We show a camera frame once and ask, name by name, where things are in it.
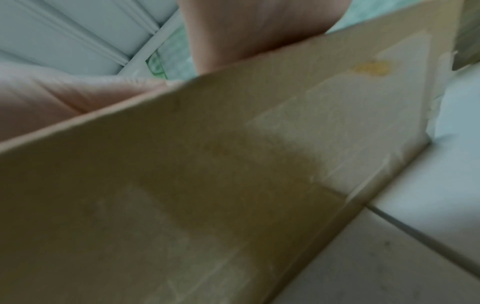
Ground green patterned cloth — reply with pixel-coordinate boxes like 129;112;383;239
145;26;197;82

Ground white panelled door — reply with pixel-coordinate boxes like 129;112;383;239
0;0;182;77

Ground person's right hand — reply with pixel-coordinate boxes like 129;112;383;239
0;0;352;144

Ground brown cardboard box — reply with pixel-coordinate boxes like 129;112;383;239
0;0;480;304

